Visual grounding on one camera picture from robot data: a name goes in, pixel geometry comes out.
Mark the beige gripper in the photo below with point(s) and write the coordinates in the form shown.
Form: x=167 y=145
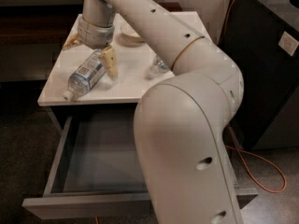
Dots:
x=94 y=34

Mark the blue label plastic bottle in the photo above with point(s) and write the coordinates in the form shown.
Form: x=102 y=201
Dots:
x=85 y=77

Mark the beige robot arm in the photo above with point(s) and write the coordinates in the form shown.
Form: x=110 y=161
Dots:
x=179 y=122

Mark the small clear plastic bottle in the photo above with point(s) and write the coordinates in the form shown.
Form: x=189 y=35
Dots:
x=158 y=66

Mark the white paper bowl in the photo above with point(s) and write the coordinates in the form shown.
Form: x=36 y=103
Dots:
x=129 y=32

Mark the dark wooden bench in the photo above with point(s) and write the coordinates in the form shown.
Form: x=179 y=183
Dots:
x=37 y=24

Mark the black cabinet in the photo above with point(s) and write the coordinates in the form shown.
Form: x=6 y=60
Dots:
x=252 y=36

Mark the white wall outlet plate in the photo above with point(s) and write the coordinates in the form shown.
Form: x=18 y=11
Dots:
x=288 y=43

